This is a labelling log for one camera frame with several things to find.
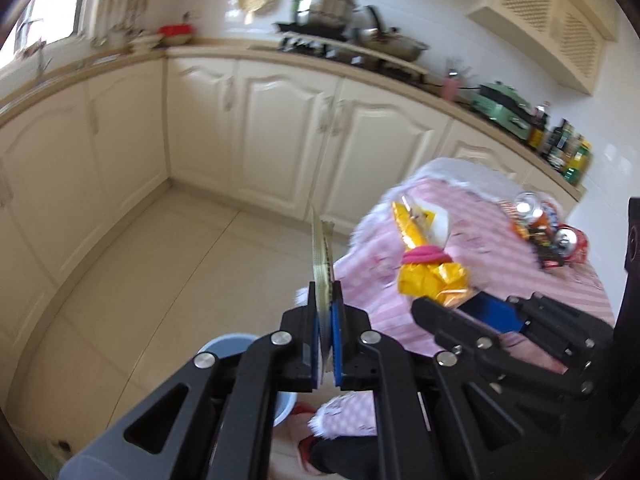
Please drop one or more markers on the dark labelled bottle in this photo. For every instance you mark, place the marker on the dark labelled bottle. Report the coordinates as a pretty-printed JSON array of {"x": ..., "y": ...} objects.
[{"x": 567, "y": 150}]

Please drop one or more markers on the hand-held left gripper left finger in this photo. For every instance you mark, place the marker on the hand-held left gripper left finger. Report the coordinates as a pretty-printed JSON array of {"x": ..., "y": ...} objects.
[{"x": 316, "y": 355}]

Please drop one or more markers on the red slipper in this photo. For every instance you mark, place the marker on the red slipper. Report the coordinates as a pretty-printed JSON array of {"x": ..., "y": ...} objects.
[
  {"x": 303, "y": 452},
  {"x": 302, "y": 409}
]

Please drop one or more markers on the green electric grill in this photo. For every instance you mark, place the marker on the green electric grill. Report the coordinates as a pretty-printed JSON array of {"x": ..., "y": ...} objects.
[{"x": 500, "y": 105}]

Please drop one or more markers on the pink checkered tablecloth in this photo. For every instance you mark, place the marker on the pink checkered tablecloth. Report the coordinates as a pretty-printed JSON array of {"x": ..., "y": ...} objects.
[{"x": 380, "y": 270}]

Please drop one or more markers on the slim black bottle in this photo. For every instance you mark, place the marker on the slim black bottle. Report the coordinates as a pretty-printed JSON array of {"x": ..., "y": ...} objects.
[{"x": 555, "y": 142}]

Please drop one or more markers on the stainless steamer pot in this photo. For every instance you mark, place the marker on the stainless steamer pot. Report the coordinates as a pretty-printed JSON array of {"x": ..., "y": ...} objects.
[{"x": 325, "y": 5}]

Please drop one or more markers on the pink chopstick holder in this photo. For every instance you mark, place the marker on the pink chopstick holder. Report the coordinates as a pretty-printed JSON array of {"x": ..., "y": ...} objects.
[{"x": 450, "y": 89}]

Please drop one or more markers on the red box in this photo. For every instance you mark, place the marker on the red box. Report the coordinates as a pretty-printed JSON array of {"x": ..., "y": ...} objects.
[{"x": 175, "y": 31}]

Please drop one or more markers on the red soda can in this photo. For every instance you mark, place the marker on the red soda can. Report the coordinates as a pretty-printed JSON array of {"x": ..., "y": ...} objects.
[{"x": 575, "y": 247}]

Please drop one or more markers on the green packet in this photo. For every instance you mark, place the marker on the green packet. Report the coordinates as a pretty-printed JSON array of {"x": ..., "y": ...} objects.
[{"x": 322, "y": 260}]

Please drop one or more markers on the person's black trousers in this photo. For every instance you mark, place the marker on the person's black trousers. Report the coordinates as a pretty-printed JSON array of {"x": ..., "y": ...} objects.
[{"x": 345, "y": 457}]

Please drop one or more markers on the dark snack wrapper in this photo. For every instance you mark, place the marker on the dark snack wrapper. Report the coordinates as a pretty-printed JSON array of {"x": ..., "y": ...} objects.
[{"x": 547, "y": 255}]

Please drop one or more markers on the row of hanging kitchen utensils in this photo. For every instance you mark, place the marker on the row of hanging kitchen utensils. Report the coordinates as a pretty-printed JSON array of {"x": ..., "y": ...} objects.
[{"x": 120, "y": 15}]

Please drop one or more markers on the steel wok with lid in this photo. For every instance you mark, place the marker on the steel wok with lid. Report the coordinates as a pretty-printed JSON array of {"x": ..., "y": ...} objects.
[{"x": 395, "y": 45}]

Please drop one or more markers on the green yellow bottle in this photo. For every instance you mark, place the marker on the green yellow bottle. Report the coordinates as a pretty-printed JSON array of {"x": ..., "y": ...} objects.
[{"x": 577, "y": 162}]

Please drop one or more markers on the blue white soda can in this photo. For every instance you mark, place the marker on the blue white soda can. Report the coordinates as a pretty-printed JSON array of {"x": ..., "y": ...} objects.
[{"x": 550, "y": 210}]

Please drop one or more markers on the magenta snack wrapper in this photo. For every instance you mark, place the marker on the magenta snack wrapper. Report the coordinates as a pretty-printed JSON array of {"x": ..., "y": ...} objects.
[{"x": 425, "y": 255}]

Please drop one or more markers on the sliding window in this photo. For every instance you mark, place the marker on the sliding window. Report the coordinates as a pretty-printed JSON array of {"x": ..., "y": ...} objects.
[{"x": 50, "y": 10}]

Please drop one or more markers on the black gas stove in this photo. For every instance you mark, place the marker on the black gas stove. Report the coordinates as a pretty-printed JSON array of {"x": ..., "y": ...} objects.
[{"x": 320, "y": 50}]

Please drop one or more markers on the white bowl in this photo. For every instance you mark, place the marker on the white bowl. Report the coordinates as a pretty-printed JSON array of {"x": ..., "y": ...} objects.
[{"x": 145, "y": 41}]

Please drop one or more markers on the cream lattice door cabinet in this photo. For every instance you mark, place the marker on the cream lattice door cabinet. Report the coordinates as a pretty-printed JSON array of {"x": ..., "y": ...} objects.
[{"x": 550, "y": 25}]

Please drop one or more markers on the blue plastic bucket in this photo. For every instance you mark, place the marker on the blue plastic bucket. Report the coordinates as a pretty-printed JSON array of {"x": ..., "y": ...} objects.
[{"x": 230, "y": 341}]

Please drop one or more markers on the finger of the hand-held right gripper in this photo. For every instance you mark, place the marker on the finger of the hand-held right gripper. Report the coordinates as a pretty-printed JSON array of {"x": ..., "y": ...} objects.
[
  {"x": 445, "y": 325},
  {"x": 492, "y": 312}
]

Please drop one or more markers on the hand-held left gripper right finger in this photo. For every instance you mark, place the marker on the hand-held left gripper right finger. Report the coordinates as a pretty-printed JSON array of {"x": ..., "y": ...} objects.
[{"x": 337, "y": 340}]

